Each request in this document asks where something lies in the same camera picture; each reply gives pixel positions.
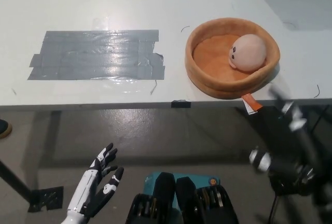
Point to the grey duct tape patch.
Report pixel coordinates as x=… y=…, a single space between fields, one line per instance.
x=98 y=55

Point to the orange plush round plate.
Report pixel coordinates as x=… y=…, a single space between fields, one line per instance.
x=210 y=78

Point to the black robot torso silver ribs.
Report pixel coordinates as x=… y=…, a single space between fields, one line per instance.
x=186 y=203

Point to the small black tape piece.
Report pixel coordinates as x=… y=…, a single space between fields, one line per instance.
x=181 y=104

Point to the teal box on robot torso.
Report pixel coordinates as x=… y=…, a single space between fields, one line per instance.
x=199 y=178

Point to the pink round plush toy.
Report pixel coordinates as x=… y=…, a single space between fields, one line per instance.
x=249 y=53

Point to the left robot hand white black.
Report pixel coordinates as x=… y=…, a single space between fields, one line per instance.
x=86 y=182

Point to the dark shoe with tan sole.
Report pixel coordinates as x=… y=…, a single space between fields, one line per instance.
x=4 y=129

